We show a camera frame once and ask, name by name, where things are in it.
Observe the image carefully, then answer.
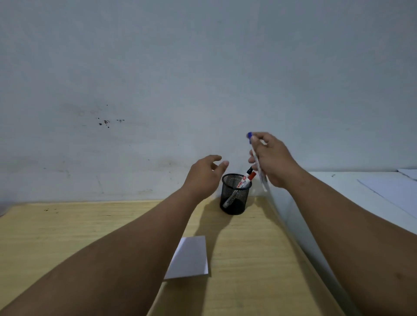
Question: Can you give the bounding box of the person's left hand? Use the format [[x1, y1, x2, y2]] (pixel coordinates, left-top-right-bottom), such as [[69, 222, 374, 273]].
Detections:
[[182, 155, 229, 205]]

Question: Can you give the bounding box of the person's right hand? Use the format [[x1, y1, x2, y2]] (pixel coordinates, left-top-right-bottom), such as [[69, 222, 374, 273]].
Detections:
[[248, 132, 305, 189]]

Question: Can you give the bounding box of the white marker with blue cap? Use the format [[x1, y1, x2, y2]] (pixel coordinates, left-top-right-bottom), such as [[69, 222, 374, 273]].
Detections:
[[247, 132, 269, 193]]

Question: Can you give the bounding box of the person's right forearm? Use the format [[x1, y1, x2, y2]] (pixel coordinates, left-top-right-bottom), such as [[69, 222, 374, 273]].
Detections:
[[285, 169, 417, 316]]

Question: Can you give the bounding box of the person's left forearm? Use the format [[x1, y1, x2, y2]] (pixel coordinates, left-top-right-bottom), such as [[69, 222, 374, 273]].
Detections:
[[0, 188, 200, 316]]

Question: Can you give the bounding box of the white marker with red band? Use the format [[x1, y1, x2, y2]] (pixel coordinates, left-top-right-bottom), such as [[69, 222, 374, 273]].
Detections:
[[222, 167, 257, 209]]

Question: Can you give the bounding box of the black mesh pen holder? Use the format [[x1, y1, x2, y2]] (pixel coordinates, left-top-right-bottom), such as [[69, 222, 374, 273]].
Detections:
[[220, 173, 252, 215]]

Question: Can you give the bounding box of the large white paper sheet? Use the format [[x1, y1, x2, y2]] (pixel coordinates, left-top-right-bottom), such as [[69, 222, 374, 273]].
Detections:
[[357, 177, 417, 219]]

